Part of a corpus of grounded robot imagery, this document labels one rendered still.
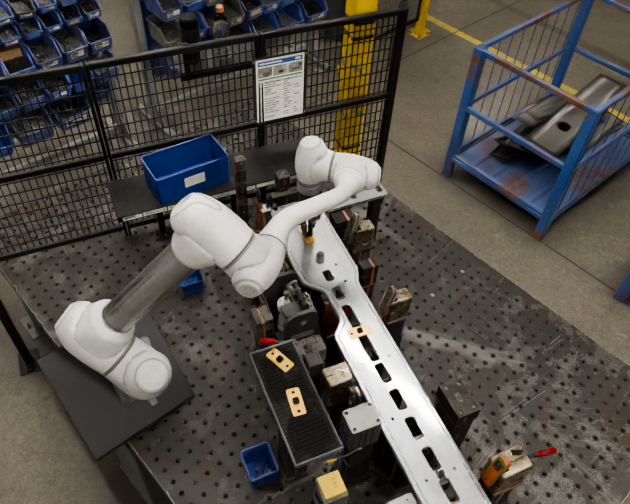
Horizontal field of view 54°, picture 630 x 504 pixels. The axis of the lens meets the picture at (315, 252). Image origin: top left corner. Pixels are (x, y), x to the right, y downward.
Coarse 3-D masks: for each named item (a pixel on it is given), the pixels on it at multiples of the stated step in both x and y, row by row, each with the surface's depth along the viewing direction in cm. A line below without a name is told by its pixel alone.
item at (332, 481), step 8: (336, 472) 159; (320, 480) 158; (328, 480) 158; (336, 480) 158; (320, 488) 157; (328, 488) 157; (336, 488) 157; (344, 488) 157; (328, 496) 155; (336, 496) 156
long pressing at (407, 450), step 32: (320, 224) 241; (288, 256) 229; (320, 288) 220; (352, 288) 221; (352, 352) 203; (384, 352) 203; (384, 384) 195; (416, 384) 196; (384, 416) 188; (416, 416) 188; (416, 448) 182; (448, 448) 182; (416, 480) 175
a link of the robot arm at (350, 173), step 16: (336, 160) 203; (352, 160) 201; (368, 160) 202; (336, 176) 200; (352, 176) 198; (368, 176) 201; (336, 192) 192; (352, 192) 197; (288, 208) 183; (304, 208) 185; (320, 208) 188; (272, 224) 176; (288, 224) 179
